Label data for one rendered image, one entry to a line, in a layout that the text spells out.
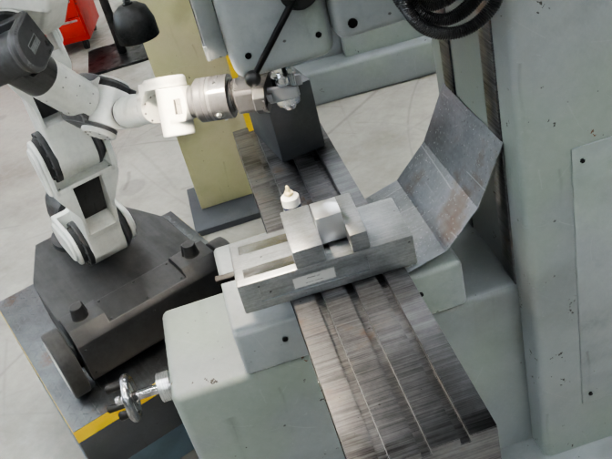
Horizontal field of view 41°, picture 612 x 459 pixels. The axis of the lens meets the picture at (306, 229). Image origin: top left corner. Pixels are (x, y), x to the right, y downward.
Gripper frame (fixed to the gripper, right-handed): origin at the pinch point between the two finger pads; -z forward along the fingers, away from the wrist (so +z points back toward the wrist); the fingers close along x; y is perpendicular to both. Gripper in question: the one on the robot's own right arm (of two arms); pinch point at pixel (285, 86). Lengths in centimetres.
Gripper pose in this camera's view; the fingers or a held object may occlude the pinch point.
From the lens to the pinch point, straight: 160.7
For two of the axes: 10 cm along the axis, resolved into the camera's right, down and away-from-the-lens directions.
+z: -9.7, 1.2, 1.9
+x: 0.9, -5.8, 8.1
